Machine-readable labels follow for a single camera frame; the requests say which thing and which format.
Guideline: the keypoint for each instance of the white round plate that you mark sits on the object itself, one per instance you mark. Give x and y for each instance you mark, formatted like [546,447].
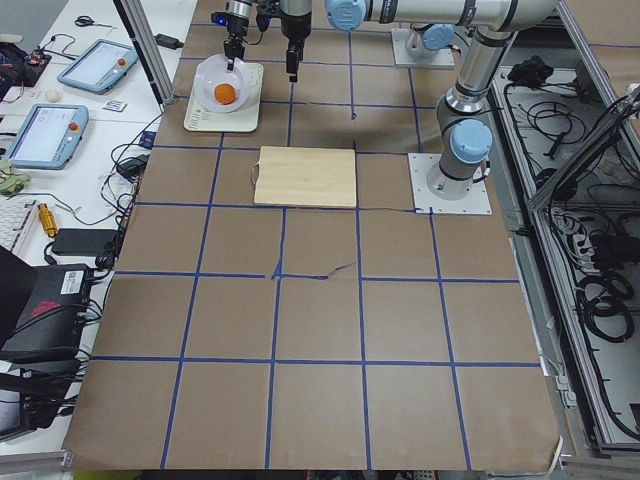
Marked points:
[212,72]

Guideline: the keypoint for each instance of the orange fruit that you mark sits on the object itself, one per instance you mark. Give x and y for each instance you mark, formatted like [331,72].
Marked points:
[225,93]

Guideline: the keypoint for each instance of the cream tray with bear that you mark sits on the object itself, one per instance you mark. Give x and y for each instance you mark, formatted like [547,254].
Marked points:
[244,120]

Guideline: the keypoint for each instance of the wooden cutting board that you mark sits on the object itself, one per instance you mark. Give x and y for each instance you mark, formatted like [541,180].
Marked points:
[306,177]

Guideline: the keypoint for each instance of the upper blue teach pendant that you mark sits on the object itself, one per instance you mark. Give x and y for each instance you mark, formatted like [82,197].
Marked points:
[100,67]

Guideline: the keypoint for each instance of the blue teach pendant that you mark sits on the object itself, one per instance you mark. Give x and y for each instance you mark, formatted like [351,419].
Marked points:
[49,136]
[100,67]

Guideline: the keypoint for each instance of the black scissors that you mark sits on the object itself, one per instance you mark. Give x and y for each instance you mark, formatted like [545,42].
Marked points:
[84,21]

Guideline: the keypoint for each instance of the small white ball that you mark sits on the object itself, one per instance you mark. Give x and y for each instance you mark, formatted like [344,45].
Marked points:
[53,96]

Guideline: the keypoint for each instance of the lower blue teach pendant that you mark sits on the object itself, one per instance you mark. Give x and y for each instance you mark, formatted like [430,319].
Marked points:
[49,136]

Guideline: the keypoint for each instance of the yellow brass tool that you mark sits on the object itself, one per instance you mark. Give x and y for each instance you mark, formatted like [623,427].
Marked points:
[47,220]

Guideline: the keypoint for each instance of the black power adapter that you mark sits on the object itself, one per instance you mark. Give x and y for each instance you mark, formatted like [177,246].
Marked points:
[82,242]

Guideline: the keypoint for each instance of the black cloth bundle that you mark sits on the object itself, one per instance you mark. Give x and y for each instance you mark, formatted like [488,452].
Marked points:
[531,73]

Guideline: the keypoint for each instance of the white keyboard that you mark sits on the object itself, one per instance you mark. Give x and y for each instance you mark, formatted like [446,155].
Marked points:
[17,218]

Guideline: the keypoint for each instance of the black electronics box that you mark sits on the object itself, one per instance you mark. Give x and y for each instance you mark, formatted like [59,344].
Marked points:
[44,311]

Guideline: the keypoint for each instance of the white power strip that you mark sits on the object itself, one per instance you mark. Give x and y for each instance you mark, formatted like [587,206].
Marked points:
[582,246]

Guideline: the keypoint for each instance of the aluminium frame post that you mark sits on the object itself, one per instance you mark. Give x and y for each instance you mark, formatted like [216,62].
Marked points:
[136,24]

